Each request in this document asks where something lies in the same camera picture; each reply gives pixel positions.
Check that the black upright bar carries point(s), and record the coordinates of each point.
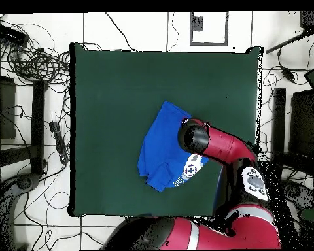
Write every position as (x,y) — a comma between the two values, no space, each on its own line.
(279,117)
(38,125)

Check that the dark green table cloth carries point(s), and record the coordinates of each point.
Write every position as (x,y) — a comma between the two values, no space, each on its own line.
(120,104)

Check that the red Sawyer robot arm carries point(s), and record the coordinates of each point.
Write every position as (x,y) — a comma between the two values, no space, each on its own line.
(225,146)

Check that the blue printed shirt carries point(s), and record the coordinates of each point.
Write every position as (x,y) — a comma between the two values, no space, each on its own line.
(157,146)

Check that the black power adapter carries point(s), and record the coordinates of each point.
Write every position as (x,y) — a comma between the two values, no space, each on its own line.
(288,74)

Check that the black slanted rod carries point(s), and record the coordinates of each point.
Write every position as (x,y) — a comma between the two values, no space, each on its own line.
(285,44)

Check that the small grey square plate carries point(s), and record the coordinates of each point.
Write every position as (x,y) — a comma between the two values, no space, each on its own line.
(197,24)

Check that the grey rectangular floor frame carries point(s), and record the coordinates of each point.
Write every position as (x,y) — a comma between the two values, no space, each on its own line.
(226,28)

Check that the black electronics box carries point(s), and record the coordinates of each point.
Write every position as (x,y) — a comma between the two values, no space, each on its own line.
(10,34)

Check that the black round stand base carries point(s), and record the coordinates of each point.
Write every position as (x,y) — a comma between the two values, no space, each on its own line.
(24,182)
(294,192)

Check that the black corner equipment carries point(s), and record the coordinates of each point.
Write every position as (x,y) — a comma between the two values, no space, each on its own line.
(312,21)

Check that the black power strip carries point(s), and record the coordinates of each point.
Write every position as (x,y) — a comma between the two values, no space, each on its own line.
(59,141)

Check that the dark flat panel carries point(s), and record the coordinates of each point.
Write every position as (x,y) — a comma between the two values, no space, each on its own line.
(303,123)
(6,109)

